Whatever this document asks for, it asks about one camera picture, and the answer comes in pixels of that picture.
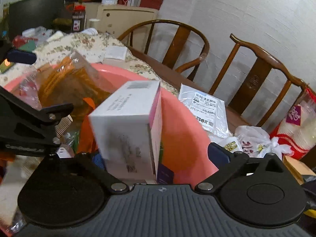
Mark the white plastic shopping bag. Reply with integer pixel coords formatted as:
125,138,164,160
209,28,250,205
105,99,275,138
209,125,292,160

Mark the round-back wooden chair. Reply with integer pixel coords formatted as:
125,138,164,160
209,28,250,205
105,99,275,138
117,19,210,81

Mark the white pink cardboard box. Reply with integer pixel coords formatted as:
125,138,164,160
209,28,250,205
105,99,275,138
89,80,162,180

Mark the orange clear plastic bag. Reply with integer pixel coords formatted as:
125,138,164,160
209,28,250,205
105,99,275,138
12,50,116,129

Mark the black monitor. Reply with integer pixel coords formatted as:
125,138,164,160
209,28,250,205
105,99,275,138
8,0,65,40

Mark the beige cabinet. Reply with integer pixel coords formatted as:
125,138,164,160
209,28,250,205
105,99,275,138
96,5,158,52

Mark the white shipping mailer bag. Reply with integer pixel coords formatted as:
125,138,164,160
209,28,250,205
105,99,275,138
178,84,231,139

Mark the dark sauce jar red lid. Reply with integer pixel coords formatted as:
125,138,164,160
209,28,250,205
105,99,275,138
72,5,86,32

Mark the square-back wooden chair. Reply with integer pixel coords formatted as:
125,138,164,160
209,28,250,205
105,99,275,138
209,34,308,127

